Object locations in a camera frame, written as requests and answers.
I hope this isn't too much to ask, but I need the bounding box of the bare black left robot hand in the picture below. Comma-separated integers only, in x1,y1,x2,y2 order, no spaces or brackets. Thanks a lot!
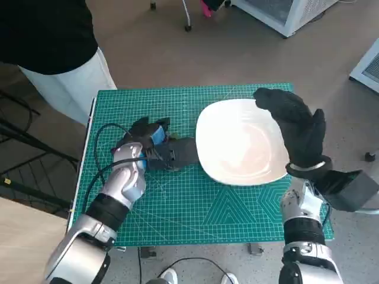
129,117,172,150

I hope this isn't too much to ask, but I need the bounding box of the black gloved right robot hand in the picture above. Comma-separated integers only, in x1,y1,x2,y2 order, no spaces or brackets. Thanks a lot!
253,88,326,169

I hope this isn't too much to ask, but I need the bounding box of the white square plate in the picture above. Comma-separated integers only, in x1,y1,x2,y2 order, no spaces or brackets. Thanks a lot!
195,99,290,186

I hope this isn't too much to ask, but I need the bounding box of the green cutting mat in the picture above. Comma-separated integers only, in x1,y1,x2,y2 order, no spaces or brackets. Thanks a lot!
67,83,335,246

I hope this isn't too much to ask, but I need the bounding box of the white vented box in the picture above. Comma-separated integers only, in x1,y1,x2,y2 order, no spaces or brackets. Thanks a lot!
348,37,379,96

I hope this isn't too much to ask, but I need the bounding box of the black metal rack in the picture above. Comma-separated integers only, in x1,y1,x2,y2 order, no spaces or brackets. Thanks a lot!
0,88,81,208

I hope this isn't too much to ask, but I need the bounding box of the white mesh cabinet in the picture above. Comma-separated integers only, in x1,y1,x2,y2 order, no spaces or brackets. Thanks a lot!
230,0,340,38

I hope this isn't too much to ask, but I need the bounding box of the white chair leg with caster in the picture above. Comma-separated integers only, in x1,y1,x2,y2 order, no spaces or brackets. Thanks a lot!
180,0,192,33

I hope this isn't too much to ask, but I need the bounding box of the pink object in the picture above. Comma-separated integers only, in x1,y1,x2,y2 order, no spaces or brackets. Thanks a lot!
198,0,213,18

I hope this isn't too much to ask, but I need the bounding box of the person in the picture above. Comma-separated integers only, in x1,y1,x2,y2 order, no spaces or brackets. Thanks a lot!
0,0,118,127

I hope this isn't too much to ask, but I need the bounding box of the light wooden desk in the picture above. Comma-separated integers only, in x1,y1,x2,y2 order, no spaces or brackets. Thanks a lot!
0,196,70,284

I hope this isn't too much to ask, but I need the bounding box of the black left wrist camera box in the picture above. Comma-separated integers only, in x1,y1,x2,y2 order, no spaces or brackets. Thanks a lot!
146,137,198,172

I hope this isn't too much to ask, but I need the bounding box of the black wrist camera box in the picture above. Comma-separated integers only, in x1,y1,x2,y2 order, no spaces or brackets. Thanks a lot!
146,137,198,172
313,169,379,212

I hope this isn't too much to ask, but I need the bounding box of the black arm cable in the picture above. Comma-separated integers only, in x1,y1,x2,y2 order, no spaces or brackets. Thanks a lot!
83,122,158,212

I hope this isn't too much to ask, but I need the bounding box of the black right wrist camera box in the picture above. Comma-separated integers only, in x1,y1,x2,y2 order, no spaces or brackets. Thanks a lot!
313,169,379,212

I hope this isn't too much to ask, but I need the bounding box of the grey table bracket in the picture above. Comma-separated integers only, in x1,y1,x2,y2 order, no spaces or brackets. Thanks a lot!
139,245,157,258
248,242,264,256

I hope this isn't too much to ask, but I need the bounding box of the black floor cable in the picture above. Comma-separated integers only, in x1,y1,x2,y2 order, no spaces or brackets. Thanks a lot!
137,245,235,284

